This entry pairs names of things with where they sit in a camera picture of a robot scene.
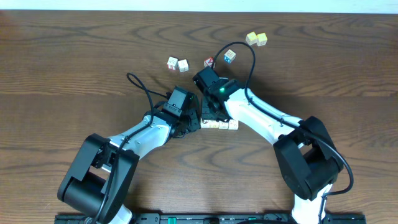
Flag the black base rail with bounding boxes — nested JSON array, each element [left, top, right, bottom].
[[54, 208, 367, 224]]

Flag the wooden block blue X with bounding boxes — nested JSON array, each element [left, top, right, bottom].
[[224, 49, 236, 63]]

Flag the yellow wooden block right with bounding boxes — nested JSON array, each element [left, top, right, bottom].
[[256, 32, 268, 47]]

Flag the wooden block blue T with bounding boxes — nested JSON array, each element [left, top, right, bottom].
[[177, 59, 189, 72]]

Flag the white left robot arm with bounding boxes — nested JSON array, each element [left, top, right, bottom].
[[57, 109, 200, 223]]

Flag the yellow wooden block left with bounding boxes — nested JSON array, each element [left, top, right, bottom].
[[246, 32, 258, 45]]

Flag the wooden block red A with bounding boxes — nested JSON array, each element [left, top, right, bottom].
[[204, 57, 215, 68]]

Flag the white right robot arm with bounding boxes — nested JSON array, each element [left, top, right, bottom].
[[193, 78, 348, 223]]

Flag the wooden block green picture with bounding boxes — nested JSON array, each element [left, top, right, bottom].
[[228, 119, 239, 130]]

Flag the yellow wooden block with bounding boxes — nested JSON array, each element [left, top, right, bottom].
[[256, 32, 268, 47], [246, 32, 258, 45]]

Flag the wooden block red 3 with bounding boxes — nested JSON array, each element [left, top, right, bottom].
[[167, 57, 178, 70]]

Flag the wooden block green edge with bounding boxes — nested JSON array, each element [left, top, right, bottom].
[[209, 120, 220, 129]]

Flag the wooden block letter Y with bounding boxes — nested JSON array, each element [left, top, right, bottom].
[[218, 121, 229, 129]]

